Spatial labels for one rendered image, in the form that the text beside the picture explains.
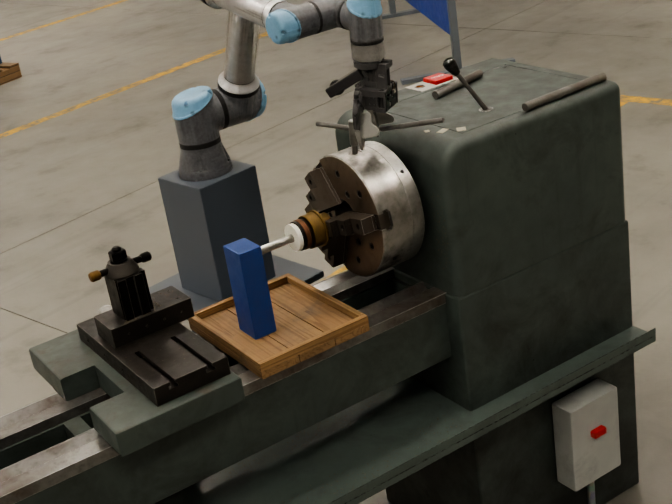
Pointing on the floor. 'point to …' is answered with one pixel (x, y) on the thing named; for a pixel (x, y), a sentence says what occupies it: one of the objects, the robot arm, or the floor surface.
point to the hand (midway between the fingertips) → (367, 138)
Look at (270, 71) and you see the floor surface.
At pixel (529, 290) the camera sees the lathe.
